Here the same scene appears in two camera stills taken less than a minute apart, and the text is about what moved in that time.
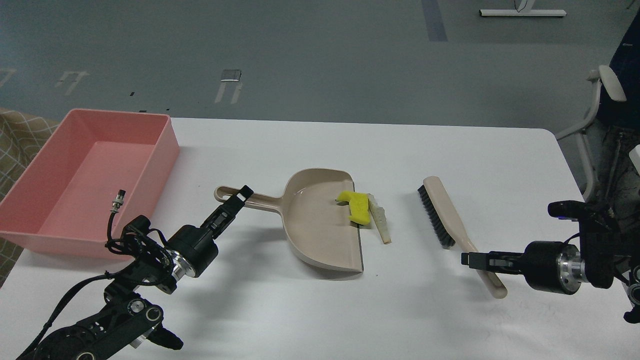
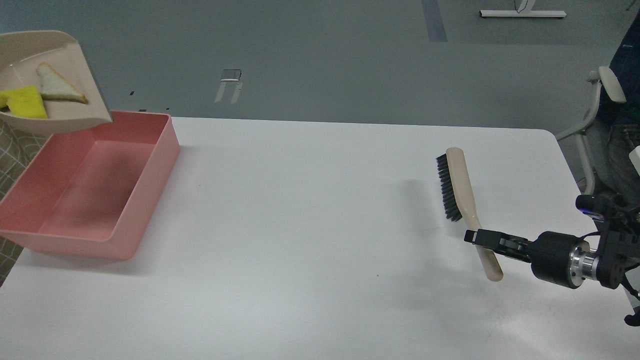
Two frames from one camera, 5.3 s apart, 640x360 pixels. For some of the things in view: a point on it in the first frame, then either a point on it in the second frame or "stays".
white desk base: x=523 y=8 stays
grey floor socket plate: x=231 y=75 stays
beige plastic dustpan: x=319 y=223 → x=21 y=53
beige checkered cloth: x=21 y=134 stays
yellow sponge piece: x=359 y=205 → x=25 y=101
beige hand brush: x=448 y=227 → x=459 y=201
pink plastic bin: x=61 y=201 stays
